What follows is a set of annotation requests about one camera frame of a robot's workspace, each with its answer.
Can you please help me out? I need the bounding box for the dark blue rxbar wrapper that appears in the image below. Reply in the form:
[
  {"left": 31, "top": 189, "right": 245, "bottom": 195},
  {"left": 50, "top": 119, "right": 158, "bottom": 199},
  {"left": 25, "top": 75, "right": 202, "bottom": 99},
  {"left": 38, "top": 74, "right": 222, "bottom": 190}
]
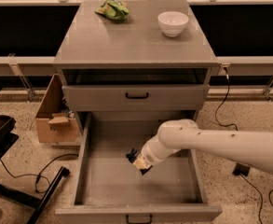
[{"left": 126, "top": 148, "right": 152, "bottom": 175}]

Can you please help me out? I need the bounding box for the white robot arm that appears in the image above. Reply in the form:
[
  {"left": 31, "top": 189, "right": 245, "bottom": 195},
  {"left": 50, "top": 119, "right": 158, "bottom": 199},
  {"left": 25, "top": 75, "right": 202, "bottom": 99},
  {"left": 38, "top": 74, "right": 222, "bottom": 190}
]
[{"left": 127, "top": 119, "right": 273, "bottom": 175}]

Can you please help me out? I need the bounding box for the open grey middle drawer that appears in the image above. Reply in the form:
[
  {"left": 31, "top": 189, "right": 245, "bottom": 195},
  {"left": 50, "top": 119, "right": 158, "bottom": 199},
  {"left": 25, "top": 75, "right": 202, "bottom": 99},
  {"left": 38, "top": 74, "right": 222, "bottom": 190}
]
[{"left": 56, "top": 111, "right": 222, "bottom": 224}]

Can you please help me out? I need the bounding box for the closed grey upper drawer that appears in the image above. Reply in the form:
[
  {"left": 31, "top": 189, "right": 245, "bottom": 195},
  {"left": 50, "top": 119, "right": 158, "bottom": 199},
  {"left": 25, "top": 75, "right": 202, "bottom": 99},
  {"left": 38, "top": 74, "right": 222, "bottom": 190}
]
[{"left": 62, "top": 85, "right": 209, "bottom": 111}]

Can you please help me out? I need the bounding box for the grey drawer cabinet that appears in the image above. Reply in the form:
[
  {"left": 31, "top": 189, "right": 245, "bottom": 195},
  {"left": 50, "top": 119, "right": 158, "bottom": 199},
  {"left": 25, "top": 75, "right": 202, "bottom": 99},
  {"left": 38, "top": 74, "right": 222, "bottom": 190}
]
[{"left": 54, "top": 0, "right": 218, "bottom": 126}]

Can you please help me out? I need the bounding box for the brown cardboard box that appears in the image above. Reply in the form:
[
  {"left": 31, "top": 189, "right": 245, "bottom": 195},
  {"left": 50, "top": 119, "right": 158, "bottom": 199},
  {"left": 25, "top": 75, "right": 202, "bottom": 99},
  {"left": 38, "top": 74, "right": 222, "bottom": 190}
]
[{"left": 35, "top": 75, "right": 79, "bottom": 143}]

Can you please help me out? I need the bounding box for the black power adapter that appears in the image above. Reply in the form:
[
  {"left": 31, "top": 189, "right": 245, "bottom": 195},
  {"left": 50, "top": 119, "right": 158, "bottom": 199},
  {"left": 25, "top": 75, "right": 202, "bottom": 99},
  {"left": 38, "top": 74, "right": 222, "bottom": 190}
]
[{"left": 233, "top": 163, "right": 250, "bottom": 176}]

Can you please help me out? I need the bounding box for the white ceramic bowl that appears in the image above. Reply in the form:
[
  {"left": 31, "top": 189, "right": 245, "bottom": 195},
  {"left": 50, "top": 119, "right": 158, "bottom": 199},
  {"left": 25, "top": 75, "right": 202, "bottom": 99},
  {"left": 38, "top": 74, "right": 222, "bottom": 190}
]
[{"left": 157, "top": 11, "right": 189, "bottom": 37}]

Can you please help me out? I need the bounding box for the green chip bag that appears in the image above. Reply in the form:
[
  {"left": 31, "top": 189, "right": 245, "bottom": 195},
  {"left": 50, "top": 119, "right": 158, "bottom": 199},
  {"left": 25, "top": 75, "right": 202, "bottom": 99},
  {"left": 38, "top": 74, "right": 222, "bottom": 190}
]
[{"left": 95, "top": 0, "right": 130, "bottom": 21}]

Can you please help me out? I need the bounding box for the grey railing beam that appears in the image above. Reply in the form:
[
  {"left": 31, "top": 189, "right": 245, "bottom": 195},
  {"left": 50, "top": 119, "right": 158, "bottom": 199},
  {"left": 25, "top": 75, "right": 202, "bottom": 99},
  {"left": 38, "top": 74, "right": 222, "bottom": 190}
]
[{"left": 0, "top": 56, "right": 56, "bottom": 77}]

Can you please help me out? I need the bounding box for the black floor cable left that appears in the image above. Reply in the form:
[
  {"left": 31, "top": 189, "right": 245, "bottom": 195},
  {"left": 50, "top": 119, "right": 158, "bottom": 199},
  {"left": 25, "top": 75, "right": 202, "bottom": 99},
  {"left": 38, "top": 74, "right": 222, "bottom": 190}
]
[{"left": 0, "top": 153, "right": 79, "bottom": 194}]

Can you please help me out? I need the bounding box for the black adapter cable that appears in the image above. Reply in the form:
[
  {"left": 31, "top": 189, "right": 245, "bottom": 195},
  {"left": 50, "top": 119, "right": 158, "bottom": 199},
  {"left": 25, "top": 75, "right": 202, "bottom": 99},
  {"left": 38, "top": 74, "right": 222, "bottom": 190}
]
[{"left": 214, "top": 66, "right": 265, "bottom": 224}]

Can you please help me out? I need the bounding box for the black chair frame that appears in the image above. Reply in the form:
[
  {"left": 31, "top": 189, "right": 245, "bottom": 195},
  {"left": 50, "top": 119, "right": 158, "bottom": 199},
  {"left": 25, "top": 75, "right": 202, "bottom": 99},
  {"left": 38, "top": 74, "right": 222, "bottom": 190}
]
[{"left": 0, "top": 90, "right": 77, "bottom": 224}]

